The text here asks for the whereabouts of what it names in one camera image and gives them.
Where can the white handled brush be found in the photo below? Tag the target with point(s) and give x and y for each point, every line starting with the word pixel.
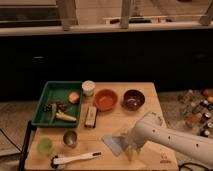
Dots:
pixel 57 161

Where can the toy peach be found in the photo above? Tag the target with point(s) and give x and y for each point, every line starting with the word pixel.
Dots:
pixel 74 97

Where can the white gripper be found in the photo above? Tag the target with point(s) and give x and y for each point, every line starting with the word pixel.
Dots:
pixel 135 144

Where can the green toy pepper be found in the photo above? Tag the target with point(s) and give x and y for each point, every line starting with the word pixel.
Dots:
pixel 53 112

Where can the white cup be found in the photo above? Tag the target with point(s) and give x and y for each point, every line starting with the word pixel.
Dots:
pixel 88 87

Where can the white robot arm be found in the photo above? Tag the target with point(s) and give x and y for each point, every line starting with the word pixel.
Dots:
pixel 149 128

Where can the toy grapes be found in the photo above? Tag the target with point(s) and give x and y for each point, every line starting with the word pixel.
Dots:
pixel 58 106

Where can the toy corn banana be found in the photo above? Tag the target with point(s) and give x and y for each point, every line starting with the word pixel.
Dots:
pixel 65 117

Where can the orange bowl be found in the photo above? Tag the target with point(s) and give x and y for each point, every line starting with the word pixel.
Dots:
pixel 105 99

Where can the wooden block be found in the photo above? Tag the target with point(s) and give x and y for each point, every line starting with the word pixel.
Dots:
pixel 91 115

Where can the small metal cup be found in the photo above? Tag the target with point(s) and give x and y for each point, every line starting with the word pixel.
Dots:
pixel 70 138

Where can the green plastic cup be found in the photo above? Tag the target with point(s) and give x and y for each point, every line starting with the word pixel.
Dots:
pixel 45 147

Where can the dark purple bowl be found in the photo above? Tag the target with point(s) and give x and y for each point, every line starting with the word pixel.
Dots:
pixel 133 99

